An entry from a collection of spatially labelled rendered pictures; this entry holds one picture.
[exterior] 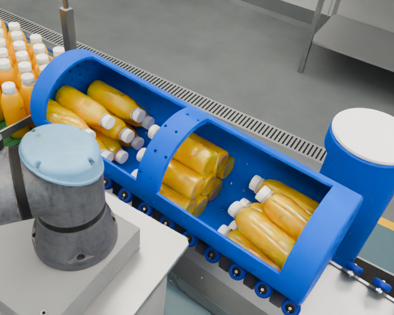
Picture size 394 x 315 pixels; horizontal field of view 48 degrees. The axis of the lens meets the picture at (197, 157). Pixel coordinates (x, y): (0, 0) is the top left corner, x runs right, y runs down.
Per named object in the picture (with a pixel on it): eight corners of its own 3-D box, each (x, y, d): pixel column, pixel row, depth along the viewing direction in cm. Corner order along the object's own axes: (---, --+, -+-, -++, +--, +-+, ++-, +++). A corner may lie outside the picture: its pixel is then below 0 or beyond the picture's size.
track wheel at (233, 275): (247, 269, 106) (250, 267, 108) (232, 259, 108) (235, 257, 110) (239, 284, 107) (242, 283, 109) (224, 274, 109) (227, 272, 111)
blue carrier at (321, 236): (290, 325, 103) (318, 269, 81) (42, 151, 136) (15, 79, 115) (343, 240, 118) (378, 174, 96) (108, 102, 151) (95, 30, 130)
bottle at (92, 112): (59, 110, 130) (101, 136, 123) (50, 94, 124) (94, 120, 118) (75, 95, 133) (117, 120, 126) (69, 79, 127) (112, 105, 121)
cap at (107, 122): (102, 129, 123) (107, 132, 122) (99, 120, 120) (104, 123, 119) (112, 120, 124) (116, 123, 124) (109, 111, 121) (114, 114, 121)
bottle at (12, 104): (4, 135, 145) (-8, 91, 133) (17, 124, 150) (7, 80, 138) (21, 141, 143) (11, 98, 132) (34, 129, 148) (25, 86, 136)
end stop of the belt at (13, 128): (-4, 142, 135) (-6, 135, 133) (-5, 141, 135) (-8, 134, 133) (94, 89, 160) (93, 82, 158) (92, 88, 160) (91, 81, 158)
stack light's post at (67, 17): (87, 199, 244) (65, 11, 169) (82, 195, 246) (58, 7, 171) (92, 195, 247) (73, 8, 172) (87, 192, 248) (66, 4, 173)
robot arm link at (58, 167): (113, 219, 72) (109, 160, 63) (27, 238, 68) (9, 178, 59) (99, 169, 80) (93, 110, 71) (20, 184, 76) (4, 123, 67)
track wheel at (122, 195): (133, 192, 121) (137, 192, 123) (121, 184, 122) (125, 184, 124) (126, 206, 121) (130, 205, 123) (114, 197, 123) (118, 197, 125)
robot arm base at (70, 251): (85, 285, 74) (79, 251, 67) (14, 248, 78) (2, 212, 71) (133, 222, 84) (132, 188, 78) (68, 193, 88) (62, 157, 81)
